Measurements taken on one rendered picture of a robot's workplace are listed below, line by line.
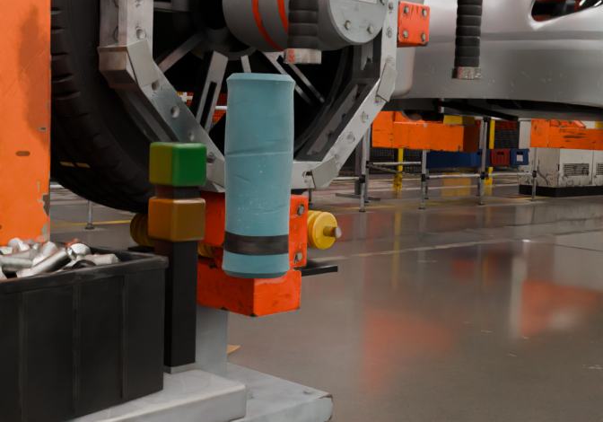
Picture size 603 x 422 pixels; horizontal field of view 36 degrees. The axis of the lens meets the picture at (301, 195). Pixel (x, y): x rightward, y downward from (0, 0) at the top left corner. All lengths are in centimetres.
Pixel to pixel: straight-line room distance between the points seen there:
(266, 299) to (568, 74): 255
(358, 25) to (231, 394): 61
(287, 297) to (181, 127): 32
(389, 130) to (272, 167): 460
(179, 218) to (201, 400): 16
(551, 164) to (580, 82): 558
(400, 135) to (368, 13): 445
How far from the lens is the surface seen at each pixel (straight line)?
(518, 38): 379
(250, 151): 117
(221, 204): 132
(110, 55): 121
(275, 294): 137
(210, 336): 152
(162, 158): 84
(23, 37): 93
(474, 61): 135
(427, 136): 559
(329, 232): 145
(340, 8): 124
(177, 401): 79
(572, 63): 374
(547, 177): 934
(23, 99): 93
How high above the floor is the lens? 69
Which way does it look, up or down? 5 degrees down
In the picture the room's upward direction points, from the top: 2 degrees clockwise
